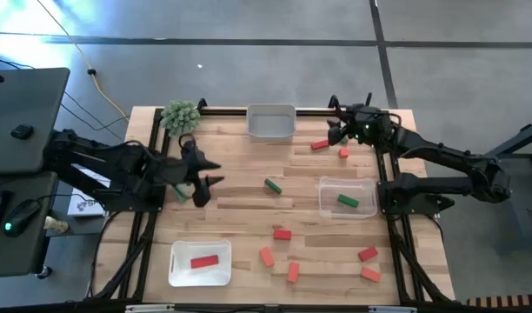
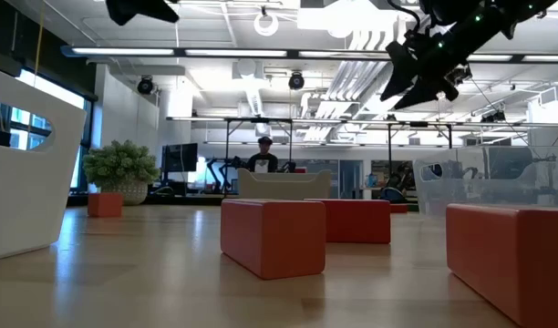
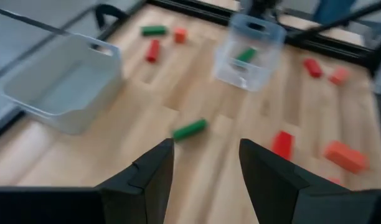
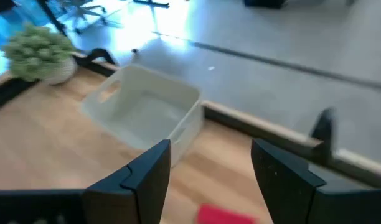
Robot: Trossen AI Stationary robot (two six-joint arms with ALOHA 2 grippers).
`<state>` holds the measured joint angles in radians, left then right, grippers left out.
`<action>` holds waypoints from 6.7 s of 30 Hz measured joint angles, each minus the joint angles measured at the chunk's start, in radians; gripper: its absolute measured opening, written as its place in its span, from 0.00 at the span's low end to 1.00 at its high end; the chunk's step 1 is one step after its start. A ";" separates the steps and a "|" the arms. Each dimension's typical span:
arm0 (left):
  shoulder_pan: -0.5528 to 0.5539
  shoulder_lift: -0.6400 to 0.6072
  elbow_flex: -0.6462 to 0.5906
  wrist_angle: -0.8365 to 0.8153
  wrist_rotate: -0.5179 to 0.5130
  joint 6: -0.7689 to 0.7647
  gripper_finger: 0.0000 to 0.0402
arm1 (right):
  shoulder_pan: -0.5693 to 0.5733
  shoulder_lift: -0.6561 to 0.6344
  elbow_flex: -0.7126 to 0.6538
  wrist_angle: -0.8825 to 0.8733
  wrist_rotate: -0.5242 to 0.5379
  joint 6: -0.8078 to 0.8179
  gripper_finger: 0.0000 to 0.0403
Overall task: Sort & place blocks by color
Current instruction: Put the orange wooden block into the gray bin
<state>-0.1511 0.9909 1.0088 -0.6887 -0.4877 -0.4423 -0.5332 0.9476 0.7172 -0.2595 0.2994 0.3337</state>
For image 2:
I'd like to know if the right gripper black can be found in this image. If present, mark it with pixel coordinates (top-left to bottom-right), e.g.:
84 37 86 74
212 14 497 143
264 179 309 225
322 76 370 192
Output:
379 8 503 110

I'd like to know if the small orange cube block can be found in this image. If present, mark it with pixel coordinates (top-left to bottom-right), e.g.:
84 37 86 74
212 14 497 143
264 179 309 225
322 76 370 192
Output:
87 192 124 219

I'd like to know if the orange rectangular block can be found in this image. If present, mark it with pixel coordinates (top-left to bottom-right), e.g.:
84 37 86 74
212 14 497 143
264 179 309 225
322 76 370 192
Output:
220 199 327 281
445 203 558 328

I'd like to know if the long ceiling light bar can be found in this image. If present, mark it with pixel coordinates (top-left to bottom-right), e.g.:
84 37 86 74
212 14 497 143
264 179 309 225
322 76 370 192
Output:
59 44 558 64

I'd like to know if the black ceiling mounted device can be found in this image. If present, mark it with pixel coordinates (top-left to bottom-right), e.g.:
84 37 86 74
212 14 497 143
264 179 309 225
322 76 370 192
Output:
451 63 472 87
480 108 507 124

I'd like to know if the dark background workstation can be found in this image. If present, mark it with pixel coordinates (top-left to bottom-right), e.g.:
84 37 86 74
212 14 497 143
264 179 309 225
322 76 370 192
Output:
381 161 415 204

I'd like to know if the clear plastic bin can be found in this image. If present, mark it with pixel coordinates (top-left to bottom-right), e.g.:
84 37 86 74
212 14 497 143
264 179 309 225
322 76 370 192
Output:
413 145 558 218

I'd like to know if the black computer monitor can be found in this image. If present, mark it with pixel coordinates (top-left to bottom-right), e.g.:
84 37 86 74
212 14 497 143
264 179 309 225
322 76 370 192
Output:
161 142 200 173

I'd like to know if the green plant in white pot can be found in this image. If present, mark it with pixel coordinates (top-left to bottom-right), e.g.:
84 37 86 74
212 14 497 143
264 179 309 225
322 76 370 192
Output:
81 138 162 207

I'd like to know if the grey plastic bin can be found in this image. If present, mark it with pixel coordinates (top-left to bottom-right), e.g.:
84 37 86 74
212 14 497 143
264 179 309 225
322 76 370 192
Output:
236 169 333 200

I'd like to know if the person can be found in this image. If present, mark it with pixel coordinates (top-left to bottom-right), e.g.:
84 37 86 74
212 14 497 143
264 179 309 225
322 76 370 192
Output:
245 136 280 174

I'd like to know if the white plastic bin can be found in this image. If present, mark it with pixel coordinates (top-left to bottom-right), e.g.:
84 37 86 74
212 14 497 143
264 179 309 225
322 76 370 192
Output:
0 65 88 263

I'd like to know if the black metal rig frame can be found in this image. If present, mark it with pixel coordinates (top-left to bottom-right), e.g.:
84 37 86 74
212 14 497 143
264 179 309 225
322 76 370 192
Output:
223 117 294 197
387 120 453 183

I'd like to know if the yellow cable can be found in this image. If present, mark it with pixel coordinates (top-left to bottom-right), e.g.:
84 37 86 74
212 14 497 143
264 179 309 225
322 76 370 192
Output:
35 4 46 77

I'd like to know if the white ring lamp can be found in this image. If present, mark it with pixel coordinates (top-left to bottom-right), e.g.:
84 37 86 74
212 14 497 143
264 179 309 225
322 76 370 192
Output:
253 12 280 37

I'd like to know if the black metal table frame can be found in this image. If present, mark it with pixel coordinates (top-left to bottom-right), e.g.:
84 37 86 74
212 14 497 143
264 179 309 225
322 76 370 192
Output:
67 193 419 213

